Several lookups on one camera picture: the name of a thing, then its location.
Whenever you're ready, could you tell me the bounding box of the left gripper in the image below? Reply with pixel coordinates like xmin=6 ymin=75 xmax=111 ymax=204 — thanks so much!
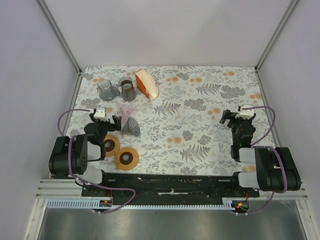
xmin=90 ymin=114 xmax=122 ymax=144

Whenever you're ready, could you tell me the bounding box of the glass coffee server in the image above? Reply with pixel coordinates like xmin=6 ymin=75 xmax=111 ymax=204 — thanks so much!
xmin=97 ymin=79 xmax=121 ymax=101

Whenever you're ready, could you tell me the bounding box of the wooden dripper ring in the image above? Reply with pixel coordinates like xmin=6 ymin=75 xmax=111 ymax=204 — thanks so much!
xmin=114 ymin=146 xmax=140 ymax=172
xmin=102 ymin=134 xmax=121 ymax=158

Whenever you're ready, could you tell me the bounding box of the ribbed glass dripper cone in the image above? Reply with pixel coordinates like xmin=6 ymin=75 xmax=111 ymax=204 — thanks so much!
xmin=120 ymin=116 xmax=141 ymax=137

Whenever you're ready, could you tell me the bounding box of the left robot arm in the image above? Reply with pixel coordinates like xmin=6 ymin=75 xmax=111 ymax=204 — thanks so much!
xmin=48 ymin=107 xmax=122 ymax=197

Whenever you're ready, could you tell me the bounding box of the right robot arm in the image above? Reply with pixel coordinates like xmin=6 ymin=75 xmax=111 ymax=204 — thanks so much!
xmin=219 ymin=105 xmax=302 ymax=197

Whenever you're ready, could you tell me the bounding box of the glass carafe brown band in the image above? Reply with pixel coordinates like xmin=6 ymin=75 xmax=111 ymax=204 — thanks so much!
xmin=117 ymin=76 xmax=137 ymax=102

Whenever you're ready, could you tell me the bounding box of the floral table mat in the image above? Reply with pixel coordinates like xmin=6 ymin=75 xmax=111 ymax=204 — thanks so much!
xmin=65 ymin=66 xmax=275 ymax=176

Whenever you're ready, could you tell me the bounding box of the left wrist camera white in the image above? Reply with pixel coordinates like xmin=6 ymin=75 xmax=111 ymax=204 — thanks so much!
xmin=93 ymin=107 xmax=107 ymax=121

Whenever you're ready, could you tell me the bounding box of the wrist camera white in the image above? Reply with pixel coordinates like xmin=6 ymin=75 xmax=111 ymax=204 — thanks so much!
xmin=236 ymin=104 xmax=255 ymax=120
xmin=93 ymin=107 xmax=107 ymax=121

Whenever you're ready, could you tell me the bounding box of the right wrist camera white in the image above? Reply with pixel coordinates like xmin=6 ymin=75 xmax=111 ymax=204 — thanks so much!
xmin=236 ymin=104 xmax=255 ymax=120

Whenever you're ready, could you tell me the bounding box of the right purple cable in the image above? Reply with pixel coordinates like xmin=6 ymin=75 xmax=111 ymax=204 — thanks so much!
xmin=232 ymin=105 xmax=288 ymax=217

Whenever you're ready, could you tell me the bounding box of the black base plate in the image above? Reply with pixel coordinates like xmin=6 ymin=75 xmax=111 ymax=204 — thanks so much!
xmin=81 ymin=171 xmax=261 ymax=200

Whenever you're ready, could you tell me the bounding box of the white cable duct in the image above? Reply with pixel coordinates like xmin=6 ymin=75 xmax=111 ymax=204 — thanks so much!
xmin=46 ymin=199 xmax=236 ymax=211

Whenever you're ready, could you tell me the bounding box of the aluminium frame rail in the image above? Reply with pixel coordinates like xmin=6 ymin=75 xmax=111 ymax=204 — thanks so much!
xmin=35 ymin=0 xmax=82 ymax=75

